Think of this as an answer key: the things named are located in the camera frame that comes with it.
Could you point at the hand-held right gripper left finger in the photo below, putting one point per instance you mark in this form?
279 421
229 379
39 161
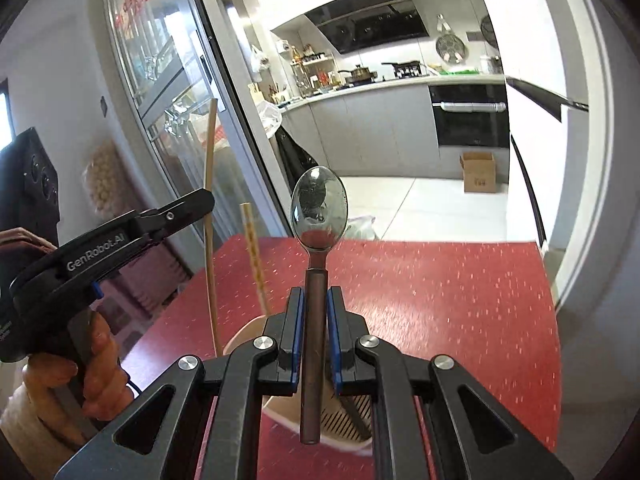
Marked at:
298 340

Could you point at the cooking pot with lid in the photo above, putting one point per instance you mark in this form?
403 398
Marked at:
361 75

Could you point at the person's left forearm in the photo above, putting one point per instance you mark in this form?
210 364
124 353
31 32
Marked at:
25 422

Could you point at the black built-in oven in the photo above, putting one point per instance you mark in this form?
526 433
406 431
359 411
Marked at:
470 120

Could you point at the sliding glass door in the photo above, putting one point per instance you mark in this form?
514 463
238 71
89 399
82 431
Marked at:
165 85

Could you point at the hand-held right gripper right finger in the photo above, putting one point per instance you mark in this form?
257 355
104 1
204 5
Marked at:
334 340

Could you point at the grey kitchen cabinet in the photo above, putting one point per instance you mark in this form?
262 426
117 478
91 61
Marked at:
370 125

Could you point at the beige utensil holder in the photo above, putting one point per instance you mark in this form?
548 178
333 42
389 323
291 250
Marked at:
282 417

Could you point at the bag of pale balls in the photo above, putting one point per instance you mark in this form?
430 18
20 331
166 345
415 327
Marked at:
102 180

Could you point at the black wall switch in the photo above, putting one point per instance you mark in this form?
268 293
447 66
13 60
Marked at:
104 106

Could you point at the red paper door decoration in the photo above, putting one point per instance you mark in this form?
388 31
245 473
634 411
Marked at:
137 0

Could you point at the white refrigerator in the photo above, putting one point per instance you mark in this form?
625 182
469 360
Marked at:
540 160

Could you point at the black frying pan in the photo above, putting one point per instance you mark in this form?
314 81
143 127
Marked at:
400 67

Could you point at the black trash bag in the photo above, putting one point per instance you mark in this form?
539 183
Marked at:
297 160

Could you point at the round metal steamer rack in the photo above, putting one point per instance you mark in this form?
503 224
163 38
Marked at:
451 45

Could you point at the plain wooden chopstick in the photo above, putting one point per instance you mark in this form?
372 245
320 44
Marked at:
210 280

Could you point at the black range hood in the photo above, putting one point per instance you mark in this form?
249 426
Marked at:
370 20

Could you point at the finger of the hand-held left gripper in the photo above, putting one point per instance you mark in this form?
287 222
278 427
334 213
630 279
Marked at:
185 207

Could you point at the cardboard box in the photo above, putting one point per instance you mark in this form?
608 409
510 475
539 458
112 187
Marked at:
477 175

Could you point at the round dark strainer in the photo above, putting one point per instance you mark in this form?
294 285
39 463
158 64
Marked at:
488 30

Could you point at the dark brown spoon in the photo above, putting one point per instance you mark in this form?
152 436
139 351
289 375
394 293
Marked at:
314 310

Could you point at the person's left hand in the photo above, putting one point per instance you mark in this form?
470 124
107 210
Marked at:
100 375

